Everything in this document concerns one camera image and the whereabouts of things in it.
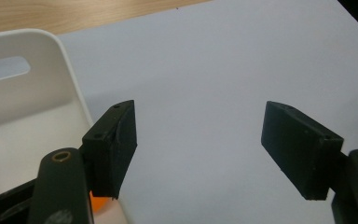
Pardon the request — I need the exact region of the white plastic container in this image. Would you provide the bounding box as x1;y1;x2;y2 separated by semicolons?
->
0;28;129;224

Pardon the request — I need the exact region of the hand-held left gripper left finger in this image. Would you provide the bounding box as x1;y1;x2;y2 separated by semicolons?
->
81;99;138;201

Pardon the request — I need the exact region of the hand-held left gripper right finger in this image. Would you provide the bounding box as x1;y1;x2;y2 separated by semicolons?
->
260;100;345;202

